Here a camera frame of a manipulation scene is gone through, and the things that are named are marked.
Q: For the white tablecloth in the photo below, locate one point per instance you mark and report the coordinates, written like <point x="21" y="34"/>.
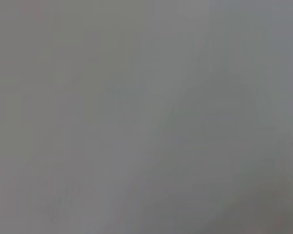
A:
<point x="146" y="117"/>

